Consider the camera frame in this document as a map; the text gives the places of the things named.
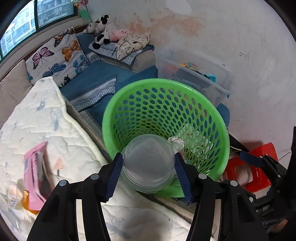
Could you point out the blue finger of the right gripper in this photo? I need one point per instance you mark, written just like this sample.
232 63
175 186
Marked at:
251 159

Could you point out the blue sofa cover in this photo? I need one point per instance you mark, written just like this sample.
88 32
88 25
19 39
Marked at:
90 91

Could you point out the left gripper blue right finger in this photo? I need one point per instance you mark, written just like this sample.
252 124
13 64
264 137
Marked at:
182 176

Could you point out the black white cow plush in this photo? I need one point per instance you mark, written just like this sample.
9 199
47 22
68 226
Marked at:
98 29

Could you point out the pink snack wrapper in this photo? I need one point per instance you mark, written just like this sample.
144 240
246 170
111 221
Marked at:
36 179

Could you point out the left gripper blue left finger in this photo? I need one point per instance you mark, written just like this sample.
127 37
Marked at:
113 175

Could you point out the red plastic stool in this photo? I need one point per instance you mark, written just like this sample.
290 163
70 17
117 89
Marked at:
248 176

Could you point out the clear plastic storage bin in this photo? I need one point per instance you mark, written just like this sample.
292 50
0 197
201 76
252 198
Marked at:
209 77

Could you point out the crumpled white tissue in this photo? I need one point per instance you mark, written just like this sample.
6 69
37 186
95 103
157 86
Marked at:
176 143

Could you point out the green plastic mesh basket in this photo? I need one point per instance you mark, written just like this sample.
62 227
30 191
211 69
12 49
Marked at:
168 109

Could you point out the pink plush toy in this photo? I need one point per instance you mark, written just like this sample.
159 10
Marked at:
118 34

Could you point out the cream spotted cloth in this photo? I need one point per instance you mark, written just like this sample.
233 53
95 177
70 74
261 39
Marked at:
131 43

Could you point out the clear jelly cup with label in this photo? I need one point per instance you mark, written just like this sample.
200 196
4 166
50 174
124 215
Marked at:
14 195

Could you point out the window with green frame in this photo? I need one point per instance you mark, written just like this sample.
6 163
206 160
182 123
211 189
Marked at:
33 17

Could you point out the clear plastic dome cup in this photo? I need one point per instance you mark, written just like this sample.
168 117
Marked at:
148 163

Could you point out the beige sofa cushion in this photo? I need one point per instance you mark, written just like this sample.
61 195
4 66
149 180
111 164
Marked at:
14 87

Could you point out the blue white patterned mat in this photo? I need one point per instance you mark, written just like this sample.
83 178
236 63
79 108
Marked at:
110 51

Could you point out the white quilted blanket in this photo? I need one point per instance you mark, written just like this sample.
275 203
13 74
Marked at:
72 155

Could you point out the large butterfly print pillow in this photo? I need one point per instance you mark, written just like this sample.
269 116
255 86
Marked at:
61 57

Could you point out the orange gold foil wrapper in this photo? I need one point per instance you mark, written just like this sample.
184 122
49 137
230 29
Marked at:
25 202

